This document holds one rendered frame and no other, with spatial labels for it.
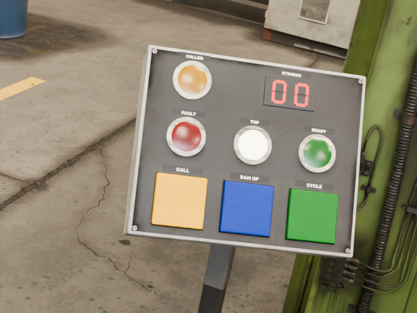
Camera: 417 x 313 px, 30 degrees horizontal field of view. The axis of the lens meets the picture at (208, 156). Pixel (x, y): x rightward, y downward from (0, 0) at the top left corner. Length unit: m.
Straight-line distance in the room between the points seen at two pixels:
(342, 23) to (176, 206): 5.57
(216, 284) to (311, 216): 0.25
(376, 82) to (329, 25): 5.26
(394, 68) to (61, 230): 1.97
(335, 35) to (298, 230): 5.54
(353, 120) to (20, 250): 1.93
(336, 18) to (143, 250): 3.98
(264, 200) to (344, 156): 0.15
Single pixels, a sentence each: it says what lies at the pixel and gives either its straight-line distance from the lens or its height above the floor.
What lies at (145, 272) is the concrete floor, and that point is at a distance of 2.90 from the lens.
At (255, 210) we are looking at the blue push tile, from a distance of 1.14.
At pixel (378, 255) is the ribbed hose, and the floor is 0.84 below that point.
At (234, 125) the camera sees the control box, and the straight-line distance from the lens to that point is 1.15.
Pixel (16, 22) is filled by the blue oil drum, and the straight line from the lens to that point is 5.60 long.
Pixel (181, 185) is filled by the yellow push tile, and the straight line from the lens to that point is 1.12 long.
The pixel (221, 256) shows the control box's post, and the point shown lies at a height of 0.86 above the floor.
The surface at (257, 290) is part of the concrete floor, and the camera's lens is 2.93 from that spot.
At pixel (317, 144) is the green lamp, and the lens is 1.18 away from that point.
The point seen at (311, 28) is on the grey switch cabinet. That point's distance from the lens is 6.69.
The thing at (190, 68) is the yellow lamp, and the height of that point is 1.18.
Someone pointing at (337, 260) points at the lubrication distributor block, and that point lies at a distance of 1.49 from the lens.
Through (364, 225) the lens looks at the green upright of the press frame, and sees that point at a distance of 1.49.
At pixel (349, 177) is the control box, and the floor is 1.06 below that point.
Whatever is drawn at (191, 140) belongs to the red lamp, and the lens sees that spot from 1.13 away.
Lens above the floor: 1.49
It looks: 22 degrees down
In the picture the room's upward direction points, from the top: 11 degrees clockwise
